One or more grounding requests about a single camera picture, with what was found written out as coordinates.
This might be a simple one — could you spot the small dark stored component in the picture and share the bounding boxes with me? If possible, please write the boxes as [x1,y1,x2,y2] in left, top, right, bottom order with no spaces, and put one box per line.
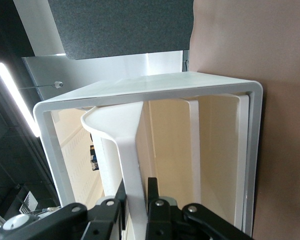
[89,144,100,172]

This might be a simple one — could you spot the long ceiling light strip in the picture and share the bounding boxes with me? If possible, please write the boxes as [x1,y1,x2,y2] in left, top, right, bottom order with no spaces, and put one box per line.
[0,61,40,138]

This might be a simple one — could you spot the dark grey partition panel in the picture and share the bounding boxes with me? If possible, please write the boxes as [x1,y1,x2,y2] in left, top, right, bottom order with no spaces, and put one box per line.
[46,0,196,61]

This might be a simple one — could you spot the white pillar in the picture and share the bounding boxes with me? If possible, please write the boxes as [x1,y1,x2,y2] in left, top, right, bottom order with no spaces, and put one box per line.
[12,0,66,57]

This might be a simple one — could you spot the brown paper table cover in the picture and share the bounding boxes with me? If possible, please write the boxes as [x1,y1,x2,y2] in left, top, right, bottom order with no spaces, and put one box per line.
[188,0,300,240]

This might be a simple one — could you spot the white drawer cabinet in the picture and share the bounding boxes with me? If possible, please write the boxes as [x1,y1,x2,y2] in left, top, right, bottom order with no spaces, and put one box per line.
[32,71,264,240]

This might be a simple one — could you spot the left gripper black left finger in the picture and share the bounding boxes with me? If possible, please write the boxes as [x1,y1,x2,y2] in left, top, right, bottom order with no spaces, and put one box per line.
[81,179,128,240]

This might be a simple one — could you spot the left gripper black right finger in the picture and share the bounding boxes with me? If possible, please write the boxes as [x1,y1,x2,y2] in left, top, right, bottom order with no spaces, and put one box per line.
[145,177,177,240]

